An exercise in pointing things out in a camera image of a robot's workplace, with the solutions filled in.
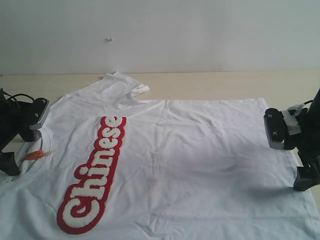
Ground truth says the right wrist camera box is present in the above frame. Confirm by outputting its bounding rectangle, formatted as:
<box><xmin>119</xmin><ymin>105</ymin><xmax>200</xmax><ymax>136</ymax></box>
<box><xmin>263</xmin><ymin>108</ymin><xmax>287</xmax><ymax>150</ymax></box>

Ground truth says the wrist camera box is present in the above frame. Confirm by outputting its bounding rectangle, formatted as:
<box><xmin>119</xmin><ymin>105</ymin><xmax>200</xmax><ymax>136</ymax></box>
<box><xmin>25</xmin><ymin>97</ymin><xmax>50</xmax><ymax>130</ymax></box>
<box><xmin>263</xmin><ymin>108</ymin><xmax>287</xmax><ymax>150</ymax></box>

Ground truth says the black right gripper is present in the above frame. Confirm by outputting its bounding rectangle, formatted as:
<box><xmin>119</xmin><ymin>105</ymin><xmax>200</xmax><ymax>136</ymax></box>
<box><xmin>284</xmin><ymin>92</ymin><xmax>320</xmax><ymax>192</ymax></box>

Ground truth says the white t-shirt red lettering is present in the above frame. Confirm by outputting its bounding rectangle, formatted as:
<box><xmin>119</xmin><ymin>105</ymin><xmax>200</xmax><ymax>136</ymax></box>
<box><xmin>0</xmin><ymin>72</ymin><xmax>320</xmax><ymax>240</ymax></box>

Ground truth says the orange neck label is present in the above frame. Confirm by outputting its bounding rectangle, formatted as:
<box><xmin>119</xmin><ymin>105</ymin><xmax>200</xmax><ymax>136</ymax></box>
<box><xmin>22</xmin><ymin>150</ymin><xmax>45</xmax><ymax>161</ymax></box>

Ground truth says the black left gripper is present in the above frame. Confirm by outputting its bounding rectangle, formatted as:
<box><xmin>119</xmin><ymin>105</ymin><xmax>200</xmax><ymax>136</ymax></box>
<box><xmin>0</xmin><ymin>88</ymin><xmax>36</xmax><ymax>176</ymax></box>

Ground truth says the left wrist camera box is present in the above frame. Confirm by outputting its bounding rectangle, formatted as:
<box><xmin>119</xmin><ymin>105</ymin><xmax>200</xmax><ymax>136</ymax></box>
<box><xmin>25</xmin><ymin>97</ymin><xmax>50</xmax><ymax>130</ymax></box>

